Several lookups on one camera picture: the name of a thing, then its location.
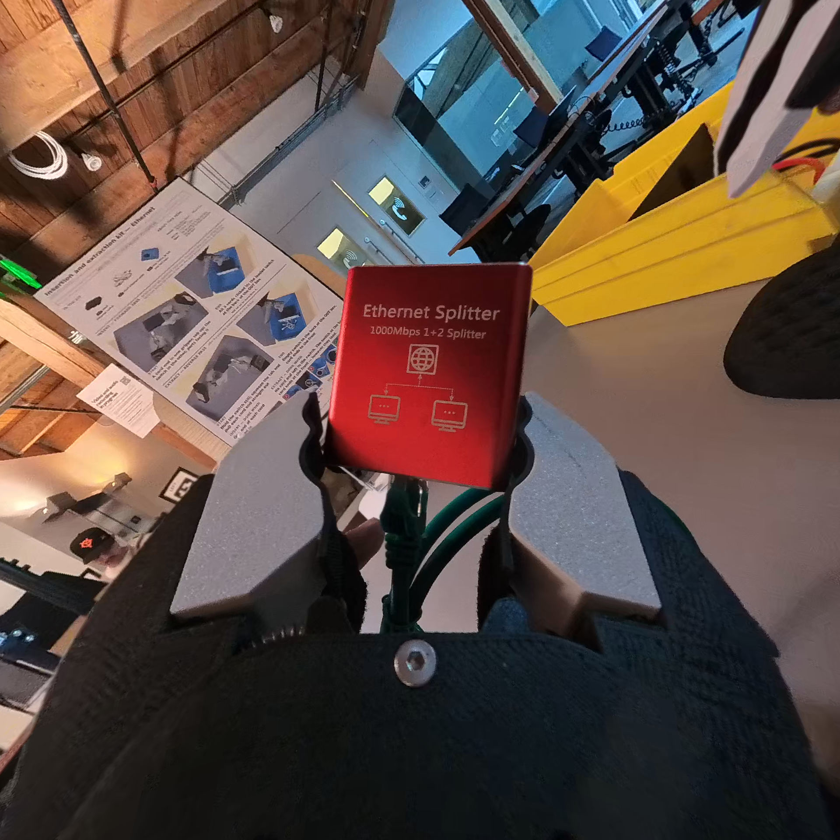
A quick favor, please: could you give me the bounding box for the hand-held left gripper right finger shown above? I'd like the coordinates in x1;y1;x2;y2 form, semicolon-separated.
500;392;662;627

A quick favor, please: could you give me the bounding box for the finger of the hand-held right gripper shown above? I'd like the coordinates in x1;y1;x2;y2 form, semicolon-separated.
727;0;840;199
714;0;798;178

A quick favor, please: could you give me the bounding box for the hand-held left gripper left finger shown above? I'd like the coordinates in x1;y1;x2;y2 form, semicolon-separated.
169;392;340;621

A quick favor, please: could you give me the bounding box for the black ethernet cable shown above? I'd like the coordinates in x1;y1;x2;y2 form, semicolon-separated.
777;139;840;165

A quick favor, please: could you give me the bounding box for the red ethernet cable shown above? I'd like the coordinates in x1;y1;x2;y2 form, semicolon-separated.
773;154;829;188

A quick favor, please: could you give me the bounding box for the green ethernet cable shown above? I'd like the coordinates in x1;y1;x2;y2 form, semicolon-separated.
379;478;508;634

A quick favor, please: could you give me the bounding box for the yellow storage bin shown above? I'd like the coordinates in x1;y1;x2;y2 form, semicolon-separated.
528;82;840;327

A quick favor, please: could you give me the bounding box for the red ethernet splitter box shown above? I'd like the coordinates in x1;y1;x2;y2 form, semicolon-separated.
326;262;534;490

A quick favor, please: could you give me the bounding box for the grey desk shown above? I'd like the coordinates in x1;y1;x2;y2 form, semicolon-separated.
364;279;840;788

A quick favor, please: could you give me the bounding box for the wooden office desk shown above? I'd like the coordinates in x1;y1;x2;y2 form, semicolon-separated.
448;0;670;257

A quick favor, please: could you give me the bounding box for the black bin divider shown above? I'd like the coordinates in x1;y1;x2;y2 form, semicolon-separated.
629;121;718;222

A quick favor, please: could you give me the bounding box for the black cap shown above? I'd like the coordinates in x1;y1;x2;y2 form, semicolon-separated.
69;527;117;565

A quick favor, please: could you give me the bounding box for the white paper notice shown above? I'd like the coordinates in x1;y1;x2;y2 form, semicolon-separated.
75;363;161;439

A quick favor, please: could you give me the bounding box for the black dimpled wrist pad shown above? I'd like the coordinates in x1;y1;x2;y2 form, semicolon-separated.
723;246;840;401

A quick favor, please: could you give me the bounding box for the instruction board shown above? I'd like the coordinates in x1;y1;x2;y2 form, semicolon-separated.
33;177;345;454

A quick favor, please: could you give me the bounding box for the glass booth door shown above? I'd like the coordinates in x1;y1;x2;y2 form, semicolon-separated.
316;226;368;273

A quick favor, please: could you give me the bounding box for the black office chair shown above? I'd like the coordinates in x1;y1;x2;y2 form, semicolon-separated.
438;184;552;263

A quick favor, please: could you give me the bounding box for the wooden post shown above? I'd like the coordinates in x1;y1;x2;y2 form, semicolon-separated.
462;0;559;112

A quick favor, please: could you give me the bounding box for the white coiled cable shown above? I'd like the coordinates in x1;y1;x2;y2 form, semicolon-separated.
7;130;70;179

